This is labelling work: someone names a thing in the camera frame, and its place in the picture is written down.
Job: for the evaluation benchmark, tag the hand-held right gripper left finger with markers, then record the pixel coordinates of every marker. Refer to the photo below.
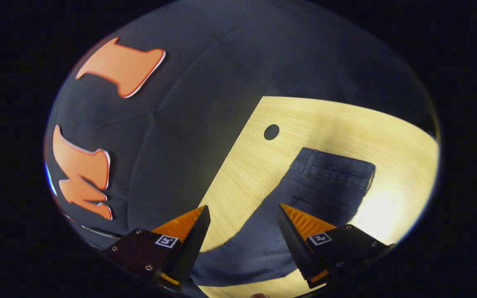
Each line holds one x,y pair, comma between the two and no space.
193,244

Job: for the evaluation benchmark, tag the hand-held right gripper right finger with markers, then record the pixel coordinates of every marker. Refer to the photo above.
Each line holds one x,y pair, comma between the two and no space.
294,248

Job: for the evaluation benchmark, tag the dark blue jeans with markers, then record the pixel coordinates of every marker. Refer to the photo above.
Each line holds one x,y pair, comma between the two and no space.
325,186

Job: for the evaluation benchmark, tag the black backdrop cloth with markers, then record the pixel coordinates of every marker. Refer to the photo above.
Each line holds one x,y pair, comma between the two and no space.
205,82

